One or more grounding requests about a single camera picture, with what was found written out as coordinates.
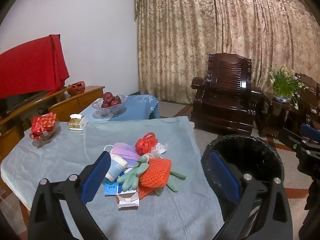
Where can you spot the black trash bin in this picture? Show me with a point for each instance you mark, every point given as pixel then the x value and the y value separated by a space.
pixel 250 155

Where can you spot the dark wooden side table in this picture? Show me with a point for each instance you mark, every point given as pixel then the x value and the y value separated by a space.
pixel 275 115

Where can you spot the grey-blue tablecloth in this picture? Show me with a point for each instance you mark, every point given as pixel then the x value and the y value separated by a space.
pixel 75 150

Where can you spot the red patterned gift box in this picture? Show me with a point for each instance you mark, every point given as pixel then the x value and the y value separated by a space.
pixel 43 125

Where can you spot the white and gold box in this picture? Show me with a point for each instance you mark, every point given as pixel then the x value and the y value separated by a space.
pixel 78 123

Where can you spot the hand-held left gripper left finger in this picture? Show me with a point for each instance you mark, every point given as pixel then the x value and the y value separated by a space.
pixel 96 177

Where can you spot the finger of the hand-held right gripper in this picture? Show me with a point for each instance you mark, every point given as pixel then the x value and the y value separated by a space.
pixel 290 138
pixel 310 130

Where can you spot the red bag ornament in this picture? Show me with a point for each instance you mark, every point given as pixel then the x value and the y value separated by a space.
pixel 76 88

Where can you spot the wooden cabinet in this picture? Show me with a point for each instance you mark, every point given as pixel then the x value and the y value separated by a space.
pixel 75 102

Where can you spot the blue tablecloth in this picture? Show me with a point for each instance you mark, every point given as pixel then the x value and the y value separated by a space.
pixel 140 107

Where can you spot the red plastic bag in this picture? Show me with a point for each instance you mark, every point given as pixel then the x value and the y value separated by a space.
pixel 145 143

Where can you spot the white tissue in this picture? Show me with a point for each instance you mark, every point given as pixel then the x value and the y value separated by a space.
pixel 160 150

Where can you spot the white and red carton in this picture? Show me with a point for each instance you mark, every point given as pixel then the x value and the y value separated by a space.
pixel 127 200

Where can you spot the red apple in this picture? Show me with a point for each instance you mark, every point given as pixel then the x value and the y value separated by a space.
pixel 105 104
pixel 108 95
pixel 115 100

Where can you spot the potted flowering plant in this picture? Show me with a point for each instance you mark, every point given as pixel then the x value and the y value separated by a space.
pixel 282 85

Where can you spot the beige patterned curtain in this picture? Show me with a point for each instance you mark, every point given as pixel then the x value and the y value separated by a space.
pixel 200 30

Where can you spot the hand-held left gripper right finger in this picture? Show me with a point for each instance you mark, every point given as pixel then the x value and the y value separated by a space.
pixel 223 175

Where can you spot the pink face mask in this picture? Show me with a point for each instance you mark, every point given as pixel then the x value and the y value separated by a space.
pixel 125 151

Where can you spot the orange foam net sleeve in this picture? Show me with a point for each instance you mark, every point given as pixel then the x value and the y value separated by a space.
pixel 156 173

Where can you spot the black television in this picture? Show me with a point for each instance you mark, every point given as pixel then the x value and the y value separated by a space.
pixel 12 103

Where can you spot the dark wooden armchair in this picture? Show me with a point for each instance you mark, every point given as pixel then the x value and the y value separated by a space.
pixel 227 92
pixel 311 97

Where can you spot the glass fruit bowl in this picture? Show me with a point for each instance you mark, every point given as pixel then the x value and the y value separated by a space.
pixel 110 111

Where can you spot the red cloth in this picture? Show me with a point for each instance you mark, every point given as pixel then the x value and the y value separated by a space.
pixel 30 65

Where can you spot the white paper cup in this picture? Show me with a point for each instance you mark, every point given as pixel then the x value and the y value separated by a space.
pixel 116 166

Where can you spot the green rubber glove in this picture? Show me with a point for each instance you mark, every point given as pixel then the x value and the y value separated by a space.
pixel 130 180

